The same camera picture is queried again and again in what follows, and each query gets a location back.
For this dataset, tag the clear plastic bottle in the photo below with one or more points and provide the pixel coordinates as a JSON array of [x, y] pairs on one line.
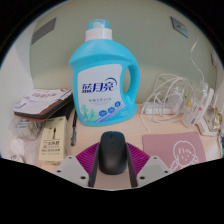
[[195, 111]]

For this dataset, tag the cream small carton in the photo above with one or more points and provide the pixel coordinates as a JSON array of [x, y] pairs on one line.
[[53, 140]]

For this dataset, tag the grey blank wall plate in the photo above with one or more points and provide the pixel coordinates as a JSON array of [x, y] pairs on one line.
[[44, 30]]

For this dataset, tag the grey wall outlet plate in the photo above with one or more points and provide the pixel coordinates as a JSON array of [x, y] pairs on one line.
[[180, 26]]

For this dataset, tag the white power strip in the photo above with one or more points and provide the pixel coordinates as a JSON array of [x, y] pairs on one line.
[[160, 108]]

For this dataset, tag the pink printed mouse pad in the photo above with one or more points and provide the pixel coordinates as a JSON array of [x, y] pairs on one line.
[[160, 146]]

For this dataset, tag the black computer mouse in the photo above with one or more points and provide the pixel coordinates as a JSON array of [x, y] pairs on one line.
[[112, 153]]

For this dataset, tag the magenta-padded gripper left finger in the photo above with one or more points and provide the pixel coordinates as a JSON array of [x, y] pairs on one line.
[[71, 168]]

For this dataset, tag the blue detergent bottle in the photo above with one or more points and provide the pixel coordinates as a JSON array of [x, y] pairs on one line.
[[100, 60]]

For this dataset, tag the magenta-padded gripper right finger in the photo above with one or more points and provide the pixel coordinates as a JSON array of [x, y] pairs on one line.
[[153, 168]]

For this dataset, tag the black pen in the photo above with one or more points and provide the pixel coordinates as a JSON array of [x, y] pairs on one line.
[[73, 130]]

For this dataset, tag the white printed booklet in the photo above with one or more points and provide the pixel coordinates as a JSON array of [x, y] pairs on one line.
[[40, 98]]

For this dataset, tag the gold foil packet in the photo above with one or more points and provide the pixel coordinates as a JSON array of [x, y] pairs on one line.
[[218, 120]]

